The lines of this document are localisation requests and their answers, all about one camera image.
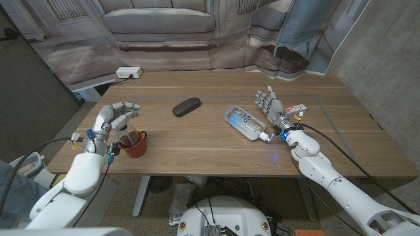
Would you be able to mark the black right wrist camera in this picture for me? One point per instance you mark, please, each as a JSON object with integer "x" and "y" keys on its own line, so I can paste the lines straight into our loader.
{"x": 279, "y": 132}

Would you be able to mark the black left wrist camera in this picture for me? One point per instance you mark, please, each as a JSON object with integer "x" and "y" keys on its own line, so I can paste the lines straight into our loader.
{"x": 115, "y": 149}

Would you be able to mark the person's leg in jeans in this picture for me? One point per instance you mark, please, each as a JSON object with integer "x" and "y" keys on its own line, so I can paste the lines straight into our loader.
{"x": 16, "y": 196}

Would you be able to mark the white side table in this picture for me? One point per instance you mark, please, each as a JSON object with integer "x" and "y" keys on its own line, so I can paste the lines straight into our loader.
{"x": 88, "y": 93}

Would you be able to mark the white power strip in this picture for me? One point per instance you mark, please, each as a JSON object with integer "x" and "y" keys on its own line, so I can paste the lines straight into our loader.
{"x": 128, "y": 72}

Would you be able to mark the red mug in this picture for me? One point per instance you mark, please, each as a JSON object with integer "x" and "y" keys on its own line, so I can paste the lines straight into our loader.
{"x": 139, "y": 150}

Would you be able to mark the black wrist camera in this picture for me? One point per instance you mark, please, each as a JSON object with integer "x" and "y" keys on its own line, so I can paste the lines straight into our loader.
{"x": 115, "y": 149}
{"x": 279, "y": 132}

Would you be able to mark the black glasses case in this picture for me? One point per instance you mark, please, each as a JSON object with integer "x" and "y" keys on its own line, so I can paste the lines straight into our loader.
{"x": 186, "y": 107}

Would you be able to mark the clear plastic bag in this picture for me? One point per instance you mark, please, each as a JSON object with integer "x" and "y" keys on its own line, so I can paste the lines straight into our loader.
{"x": 180, "y": 203}

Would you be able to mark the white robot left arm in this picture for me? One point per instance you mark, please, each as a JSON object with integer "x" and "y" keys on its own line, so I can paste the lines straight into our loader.
{"x": 82, "y": 173}

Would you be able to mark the black wall fixture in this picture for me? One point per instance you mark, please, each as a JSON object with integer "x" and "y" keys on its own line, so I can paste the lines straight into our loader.
{"x": 10, "y": 33}

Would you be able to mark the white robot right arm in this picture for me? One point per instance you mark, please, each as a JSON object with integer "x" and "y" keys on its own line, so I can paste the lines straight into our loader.
{"x": 341, "y": 190}

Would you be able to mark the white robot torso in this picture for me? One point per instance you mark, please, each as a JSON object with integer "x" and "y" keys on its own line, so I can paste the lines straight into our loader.
{"x": 223, "y": 216}

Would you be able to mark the clear dispenser bottle black pump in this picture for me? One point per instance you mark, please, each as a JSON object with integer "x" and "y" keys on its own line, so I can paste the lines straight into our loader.
{"x": 131, "y": 130}

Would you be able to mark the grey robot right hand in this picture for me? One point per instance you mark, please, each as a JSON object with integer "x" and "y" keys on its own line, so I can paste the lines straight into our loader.
{"x": 275, "y": 109}

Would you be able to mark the printed sofa backdrop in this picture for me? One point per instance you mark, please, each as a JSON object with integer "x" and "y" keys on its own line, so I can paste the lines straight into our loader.
{"x": 164, "y": 49}

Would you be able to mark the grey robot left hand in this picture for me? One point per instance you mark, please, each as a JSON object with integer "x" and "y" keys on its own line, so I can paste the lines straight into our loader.
{"x": 101, "y": 123}

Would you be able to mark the orange block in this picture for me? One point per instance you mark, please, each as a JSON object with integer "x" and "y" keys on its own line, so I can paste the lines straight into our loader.
{"x": 308, "y": 233}

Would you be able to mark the white table leg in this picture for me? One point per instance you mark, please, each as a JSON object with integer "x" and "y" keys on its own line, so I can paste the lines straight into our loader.
{"x": 141, "y": 196}
{"x": 308, "y": 200}

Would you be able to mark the clear hand sanitizer bottle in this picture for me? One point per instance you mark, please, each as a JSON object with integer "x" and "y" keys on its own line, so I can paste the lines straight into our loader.
{"x": 244, "y": 123}

